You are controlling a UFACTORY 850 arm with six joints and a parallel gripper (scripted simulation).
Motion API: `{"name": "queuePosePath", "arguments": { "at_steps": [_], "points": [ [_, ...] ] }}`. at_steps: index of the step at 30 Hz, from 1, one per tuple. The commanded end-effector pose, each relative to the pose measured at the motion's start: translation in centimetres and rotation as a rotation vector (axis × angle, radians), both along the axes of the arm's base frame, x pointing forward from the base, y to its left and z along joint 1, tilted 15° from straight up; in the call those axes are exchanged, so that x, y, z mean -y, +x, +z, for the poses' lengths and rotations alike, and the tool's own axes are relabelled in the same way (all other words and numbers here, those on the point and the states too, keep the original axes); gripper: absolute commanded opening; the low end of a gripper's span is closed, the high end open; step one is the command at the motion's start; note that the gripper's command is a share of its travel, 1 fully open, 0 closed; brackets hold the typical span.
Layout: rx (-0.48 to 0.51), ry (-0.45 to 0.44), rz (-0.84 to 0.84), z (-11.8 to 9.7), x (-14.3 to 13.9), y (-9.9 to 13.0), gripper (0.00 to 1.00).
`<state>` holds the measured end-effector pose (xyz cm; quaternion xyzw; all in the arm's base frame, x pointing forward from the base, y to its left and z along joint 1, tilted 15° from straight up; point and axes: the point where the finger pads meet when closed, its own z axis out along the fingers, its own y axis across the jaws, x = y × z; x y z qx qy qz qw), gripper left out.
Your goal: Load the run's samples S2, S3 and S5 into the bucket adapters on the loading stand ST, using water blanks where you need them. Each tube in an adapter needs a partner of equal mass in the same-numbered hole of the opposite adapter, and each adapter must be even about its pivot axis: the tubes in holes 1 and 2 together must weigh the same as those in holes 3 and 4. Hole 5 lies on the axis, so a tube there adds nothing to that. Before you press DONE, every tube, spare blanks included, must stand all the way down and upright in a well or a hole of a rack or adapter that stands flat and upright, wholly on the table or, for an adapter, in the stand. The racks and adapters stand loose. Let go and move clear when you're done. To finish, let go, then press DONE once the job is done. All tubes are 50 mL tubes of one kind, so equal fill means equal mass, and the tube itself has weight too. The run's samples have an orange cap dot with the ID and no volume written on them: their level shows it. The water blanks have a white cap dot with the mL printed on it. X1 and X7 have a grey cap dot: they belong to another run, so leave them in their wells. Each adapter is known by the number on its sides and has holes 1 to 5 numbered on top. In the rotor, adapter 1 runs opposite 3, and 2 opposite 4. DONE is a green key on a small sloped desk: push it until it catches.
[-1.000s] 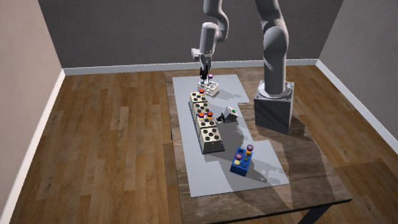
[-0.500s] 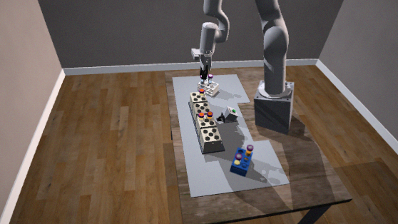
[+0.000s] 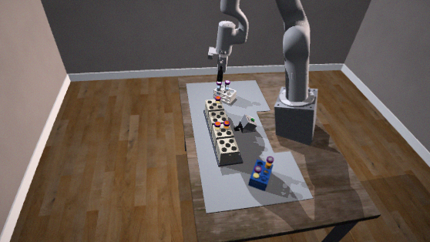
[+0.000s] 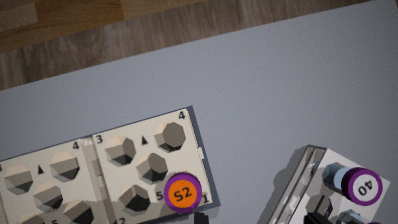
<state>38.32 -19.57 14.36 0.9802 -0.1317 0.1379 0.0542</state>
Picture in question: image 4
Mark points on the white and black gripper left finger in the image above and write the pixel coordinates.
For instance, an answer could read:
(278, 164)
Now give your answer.
(200, 218)

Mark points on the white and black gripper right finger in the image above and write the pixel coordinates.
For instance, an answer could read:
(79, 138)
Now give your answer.
(315, 218)

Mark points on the grey bench mat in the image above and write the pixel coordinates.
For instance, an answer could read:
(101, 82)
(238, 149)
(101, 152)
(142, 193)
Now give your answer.
(260, 96)

